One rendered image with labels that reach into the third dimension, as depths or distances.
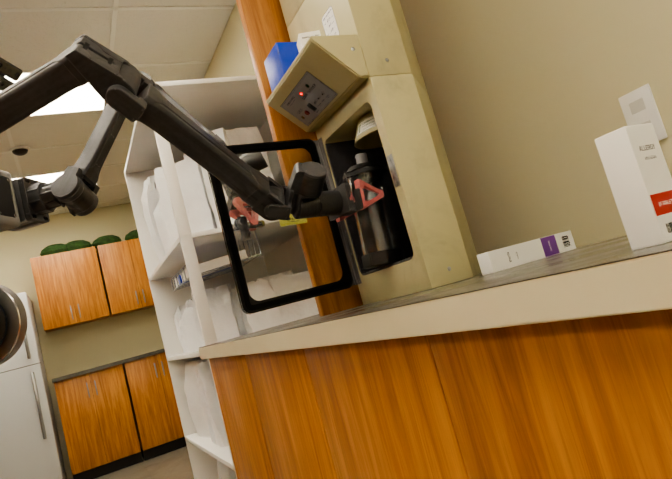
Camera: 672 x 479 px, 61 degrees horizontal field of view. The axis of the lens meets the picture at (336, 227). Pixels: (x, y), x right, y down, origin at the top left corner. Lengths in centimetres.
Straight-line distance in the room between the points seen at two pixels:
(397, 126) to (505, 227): 52
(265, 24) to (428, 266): 85
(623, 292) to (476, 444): 33
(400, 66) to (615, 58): 44
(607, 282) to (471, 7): 126
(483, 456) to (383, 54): 88
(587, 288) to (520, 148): 107
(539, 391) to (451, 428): 18
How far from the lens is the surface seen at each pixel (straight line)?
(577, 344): 56
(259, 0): 172
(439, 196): 125
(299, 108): 145
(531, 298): 54
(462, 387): 72
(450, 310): 63
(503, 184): 160
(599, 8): 139
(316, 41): 125
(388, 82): 128
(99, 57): 111
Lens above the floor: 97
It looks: 7 degrees up
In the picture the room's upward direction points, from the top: 15 degrees counter-clockwise
